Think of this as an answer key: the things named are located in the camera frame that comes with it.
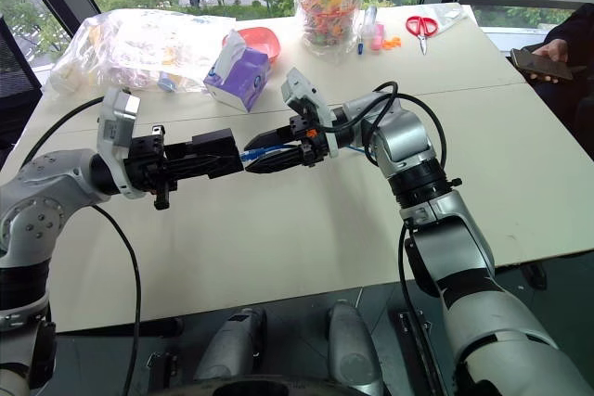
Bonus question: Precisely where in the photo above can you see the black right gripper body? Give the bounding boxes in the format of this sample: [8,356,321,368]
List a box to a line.
[288,112,331,169]

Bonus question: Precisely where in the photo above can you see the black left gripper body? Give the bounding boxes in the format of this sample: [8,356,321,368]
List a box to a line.
[127,124,181,211]

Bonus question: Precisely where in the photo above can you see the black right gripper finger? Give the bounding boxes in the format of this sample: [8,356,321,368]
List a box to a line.
[244,126,301,150]
[245,147,305,174]

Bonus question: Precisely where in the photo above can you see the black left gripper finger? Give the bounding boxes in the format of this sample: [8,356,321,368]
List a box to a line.
[165,140,194,163]
[177,156,223,183]

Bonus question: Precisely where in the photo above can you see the small black box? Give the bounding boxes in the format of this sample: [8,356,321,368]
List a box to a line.
[191,128,246,179]

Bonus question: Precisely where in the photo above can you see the dark smartphone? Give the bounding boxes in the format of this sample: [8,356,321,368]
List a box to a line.
[510,47,577,83]

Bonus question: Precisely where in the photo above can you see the purple tissue box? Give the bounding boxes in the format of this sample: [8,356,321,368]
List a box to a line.
[202,29,273,113]

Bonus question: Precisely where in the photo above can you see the person bare hand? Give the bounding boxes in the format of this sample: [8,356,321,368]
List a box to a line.
[528,38,570,84]

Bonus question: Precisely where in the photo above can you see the red plastic bowl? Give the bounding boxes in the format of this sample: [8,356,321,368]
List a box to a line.
[222,27,282,66]

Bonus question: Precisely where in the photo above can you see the clear bag of packets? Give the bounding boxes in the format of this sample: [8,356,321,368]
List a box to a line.
[49,8,238,95]

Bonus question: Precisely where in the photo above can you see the pink small block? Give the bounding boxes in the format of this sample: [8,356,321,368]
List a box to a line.
[369,22,386,52]

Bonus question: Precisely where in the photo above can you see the bag of colourful candies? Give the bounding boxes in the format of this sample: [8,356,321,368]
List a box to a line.
[291,0,368,55]

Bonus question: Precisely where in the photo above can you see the black mesh chair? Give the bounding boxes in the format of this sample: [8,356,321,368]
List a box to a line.
[0,14,44,152]

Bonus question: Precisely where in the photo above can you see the grey rounded robot shell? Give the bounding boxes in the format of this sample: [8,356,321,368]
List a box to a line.
[193,306,269,383]
[326,300,385,396]

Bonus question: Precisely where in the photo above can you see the empty clear plastic bag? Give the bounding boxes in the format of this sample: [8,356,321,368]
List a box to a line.
[425,2,471,30]

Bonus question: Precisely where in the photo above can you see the black metal floor bar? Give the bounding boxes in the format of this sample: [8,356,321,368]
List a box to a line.
[396,308,449,396]

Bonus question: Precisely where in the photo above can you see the person dark trousers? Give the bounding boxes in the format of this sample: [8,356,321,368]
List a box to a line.
[533,61,594,161]

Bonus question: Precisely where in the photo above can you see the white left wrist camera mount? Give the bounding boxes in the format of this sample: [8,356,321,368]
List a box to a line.
[96,87,144,200]

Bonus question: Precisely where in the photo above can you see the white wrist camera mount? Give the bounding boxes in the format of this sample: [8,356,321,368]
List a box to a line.
[96,87,144,200]
[280,67,339,159]

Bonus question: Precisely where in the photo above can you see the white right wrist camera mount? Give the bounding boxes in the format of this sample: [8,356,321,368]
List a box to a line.
[280,67,339,159]

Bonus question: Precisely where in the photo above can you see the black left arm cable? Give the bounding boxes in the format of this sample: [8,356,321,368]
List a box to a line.
[20,96,143,396]

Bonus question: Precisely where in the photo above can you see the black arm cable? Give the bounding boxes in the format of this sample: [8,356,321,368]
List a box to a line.
[319,81,449,323]
[20,96,143,396]

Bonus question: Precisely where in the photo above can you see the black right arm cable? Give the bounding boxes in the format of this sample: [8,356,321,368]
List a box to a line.
[319,81,449,323]

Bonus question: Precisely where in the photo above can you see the red handled scissors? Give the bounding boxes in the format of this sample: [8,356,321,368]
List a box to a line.
[405,15,439,56]

